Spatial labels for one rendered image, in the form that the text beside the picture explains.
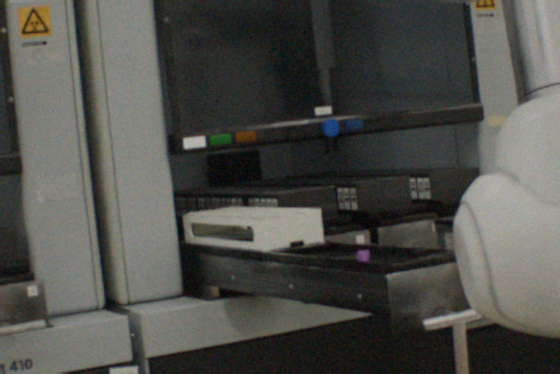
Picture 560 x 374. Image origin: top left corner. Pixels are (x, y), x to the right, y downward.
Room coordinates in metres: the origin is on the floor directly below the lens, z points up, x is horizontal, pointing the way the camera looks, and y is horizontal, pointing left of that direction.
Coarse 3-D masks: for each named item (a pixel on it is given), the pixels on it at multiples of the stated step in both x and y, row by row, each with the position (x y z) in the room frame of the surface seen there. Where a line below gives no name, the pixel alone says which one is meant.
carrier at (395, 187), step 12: (372, 180) 2.07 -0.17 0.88; (384, 180) 2.06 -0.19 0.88; (396, 180) 2.07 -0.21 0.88; (408, 180) 2.08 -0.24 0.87; (360, 192) 2.04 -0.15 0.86; (372, 192) 2.05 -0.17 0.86; (384, 192) 2.06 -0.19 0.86; (396, 192) 2.07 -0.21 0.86; (408, 192) 2.08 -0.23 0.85; (360, 204) 2.04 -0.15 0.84; (372, 204) 2.05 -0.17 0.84; (384, 204) 2.06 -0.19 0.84; (396, 204) 2.07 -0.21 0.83; (408, 204) 2.08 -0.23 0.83
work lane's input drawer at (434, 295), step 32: (192, 256) 1.89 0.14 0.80; (224, 256) 1.80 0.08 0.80; (256, 256) 1.70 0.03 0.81; (288, 256) 1.62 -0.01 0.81; (320, 256) 1.68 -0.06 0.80; (352, 256) 1.63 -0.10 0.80; (384, 256) 1.59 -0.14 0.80; (416, 256) 1.42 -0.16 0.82; (448, 256) 1.42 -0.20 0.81; (224, 288) 1.79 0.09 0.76; (256, 288) 1.69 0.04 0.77; (288, 288) 1.60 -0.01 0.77; (320, 288) 1.52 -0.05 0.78; (352, 288) 1.45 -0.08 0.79; (384, 288) 1.38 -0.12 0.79; (416, 288) 1.39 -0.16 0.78; (448, 288) 1.41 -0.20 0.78; (416, 320) 1.39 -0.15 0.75; (448, 320) 1.36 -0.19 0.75
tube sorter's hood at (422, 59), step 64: (192, 0) 1.92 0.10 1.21; (256, 0) 1.97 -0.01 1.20; (320, 0) 2.02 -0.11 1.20; (384, 0) 2.08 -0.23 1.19; (192, 64) 1.91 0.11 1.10; (256, 64) 1.96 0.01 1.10; (320, 64) 2.02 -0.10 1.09; (384, 64) 2.08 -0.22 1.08; (448, 64) 2.14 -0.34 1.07; (192, 128) 1.91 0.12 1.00; (256, 128) 1.95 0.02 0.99; (320, 128) 2.00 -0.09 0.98; (384, 128) 2.06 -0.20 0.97
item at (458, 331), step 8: (440, 224) 1.85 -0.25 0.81; (448, 224) 1.83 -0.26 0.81; (440, 232) 1.86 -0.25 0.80; (448, 232) 1.84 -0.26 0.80; (440, 240) 1.86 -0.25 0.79; (448, 240) 1.85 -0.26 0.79; (448, 248) 1.85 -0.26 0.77; (448, 328) 1.86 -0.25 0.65; (456, 328) 1.85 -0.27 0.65; (464, 328) 1.86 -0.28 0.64; (448, 336) 1.86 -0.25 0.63; (456, 336) 1.85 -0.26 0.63; (464, 336) 1.86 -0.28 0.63; (448, 344) 1.86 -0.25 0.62; (456, 344) 1.85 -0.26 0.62; (464, 344) 1.86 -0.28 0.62; (448, 352) 1.86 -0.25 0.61; (456, 352) 1.85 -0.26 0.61; (464, 352) 1.86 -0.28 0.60; (448, 360) 1.87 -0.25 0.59; (456, 360) 1.85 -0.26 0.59; (464, 360) 1.85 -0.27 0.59; (456, 368) 1.85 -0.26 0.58; (464, 368) 1.85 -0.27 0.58
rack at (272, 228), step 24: (192, 216) 1.92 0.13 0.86; (216, 216) 1.83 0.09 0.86; (240, 216) 1.76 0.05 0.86; (264, 216) 1.71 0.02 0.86; (288, 216) 1.71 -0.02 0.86; (312, 216) 1.73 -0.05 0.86; (192, 240) 1.93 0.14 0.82; (216, 240) 1.84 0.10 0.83; (240, 240) 1.94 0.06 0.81; (264, 240) 1.70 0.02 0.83; (288, 240) 1.71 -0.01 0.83; (312, 240) 1.73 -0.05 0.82
